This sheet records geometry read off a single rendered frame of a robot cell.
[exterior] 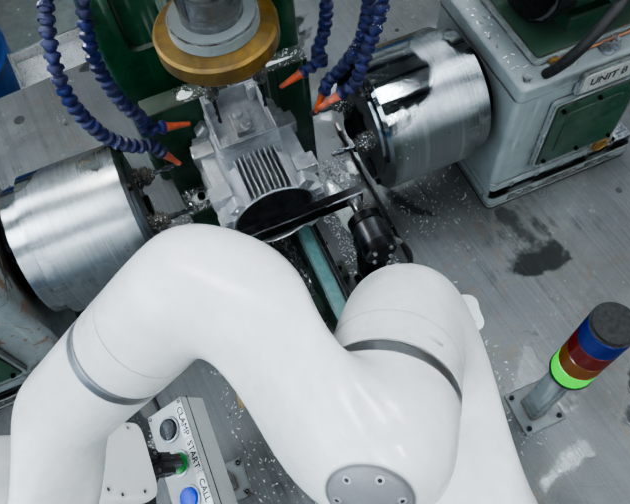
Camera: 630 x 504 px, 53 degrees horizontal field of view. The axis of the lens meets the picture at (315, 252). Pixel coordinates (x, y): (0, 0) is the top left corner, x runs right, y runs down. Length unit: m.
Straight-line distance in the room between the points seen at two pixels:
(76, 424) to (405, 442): 0.29
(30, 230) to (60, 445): 0.53
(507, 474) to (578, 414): 0.74
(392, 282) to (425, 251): 0.84
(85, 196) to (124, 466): 0.43
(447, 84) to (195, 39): 0.43
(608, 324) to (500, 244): 0.54
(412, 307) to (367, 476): 0.13
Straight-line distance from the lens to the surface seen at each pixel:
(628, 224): 1.45
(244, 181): 1.08
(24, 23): 3.32
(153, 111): 1.13
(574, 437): 1.25
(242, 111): 1.12
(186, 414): 0.94
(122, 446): 0.84
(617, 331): 0.86
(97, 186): 1.05
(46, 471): 0.62
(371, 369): 0.39
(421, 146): 1.11
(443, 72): 1.12
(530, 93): 1.12
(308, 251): 1.19
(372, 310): 0.45
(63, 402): 0.55
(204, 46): 0.91
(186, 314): 0.44
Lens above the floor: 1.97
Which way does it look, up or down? 62 degrees down
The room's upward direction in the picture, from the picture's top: 8 degrees counter-clockwise
